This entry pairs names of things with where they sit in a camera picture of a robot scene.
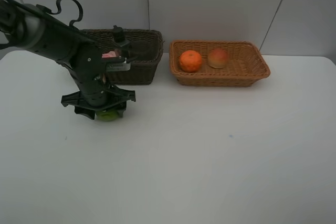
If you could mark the dark green pump bottle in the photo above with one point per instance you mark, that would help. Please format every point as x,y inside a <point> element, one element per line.
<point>120,39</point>

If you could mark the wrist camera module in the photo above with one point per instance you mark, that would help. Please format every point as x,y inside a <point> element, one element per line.
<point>116,64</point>

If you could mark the orange mandarin fruit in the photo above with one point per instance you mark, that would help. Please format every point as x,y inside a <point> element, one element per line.
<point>190,61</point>

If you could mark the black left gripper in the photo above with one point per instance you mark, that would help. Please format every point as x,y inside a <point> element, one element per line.
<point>95,94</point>

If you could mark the dark brown wicker basket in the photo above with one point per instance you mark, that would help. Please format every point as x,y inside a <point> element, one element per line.
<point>141,72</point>

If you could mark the red yellow peach fruit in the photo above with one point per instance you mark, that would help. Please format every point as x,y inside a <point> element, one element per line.
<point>217,58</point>

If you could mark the translucent purple plastic cup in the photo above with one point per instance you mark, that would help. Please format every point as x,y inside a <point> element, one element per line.
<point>141,50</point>

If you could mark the light orange wicker basket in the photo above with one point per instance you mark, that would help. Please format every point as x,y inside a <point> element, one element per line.
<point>245,64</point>

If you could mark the green lime fruit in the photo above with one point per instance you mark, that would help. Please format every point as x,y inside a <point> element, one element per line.
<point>107,115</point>

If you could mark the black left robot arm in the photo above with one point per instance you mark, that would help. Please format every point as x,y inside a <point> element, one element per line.
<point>34,29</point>

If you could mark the pink lotion bottle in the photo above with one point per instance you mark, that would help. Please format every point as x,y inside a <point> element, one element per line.
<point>110,54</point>

